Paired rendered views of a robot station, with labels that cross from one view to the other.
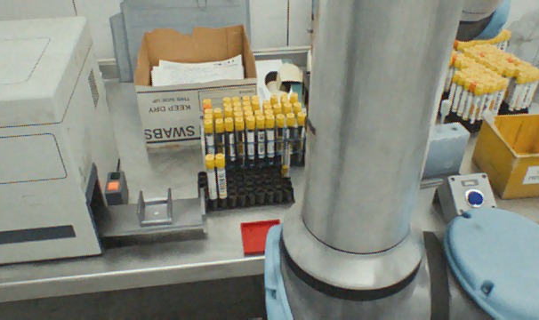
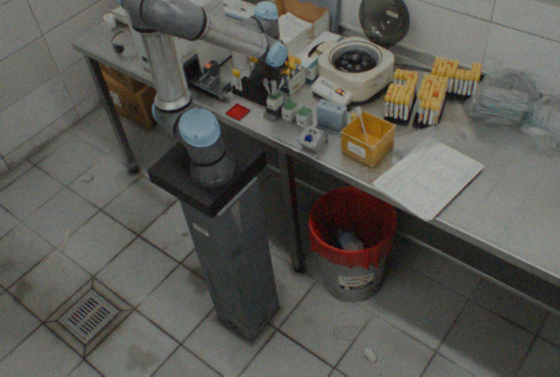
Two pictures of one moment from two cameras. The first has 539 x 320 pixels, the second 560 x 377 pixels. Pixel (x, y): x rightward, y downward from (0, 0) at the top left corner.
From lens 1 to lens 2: 1.68 m
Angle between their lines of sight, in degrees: 39
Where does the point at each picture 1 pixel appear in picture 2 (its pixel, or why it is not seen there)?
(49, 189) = not seen: hidden behind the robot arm
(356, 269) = (158, 102)
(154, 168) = (237, 66)
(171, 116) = not seen: hidden behind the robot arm
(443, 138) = (327, 109)
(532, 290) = (187, 128)
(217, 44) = (315, 14)
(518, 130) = (382, 127)
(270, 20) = (353, 10)
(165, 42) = (292, 3)
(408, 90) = (152, 65)
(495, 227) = (202, 114)
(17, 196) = not seen: hidden behind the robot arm
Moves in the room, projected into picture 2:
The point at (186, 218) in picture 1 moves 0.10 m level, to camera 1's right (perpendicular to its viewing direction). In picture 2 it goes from (217, 90) to (233, 101)
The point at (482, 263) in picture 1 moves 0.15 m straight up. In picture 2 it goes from (185, 118) to (174, 78)
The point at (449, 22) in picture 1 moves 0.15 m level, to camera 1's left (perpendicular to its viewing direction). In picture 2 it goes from (155, 55) to (126, 37)
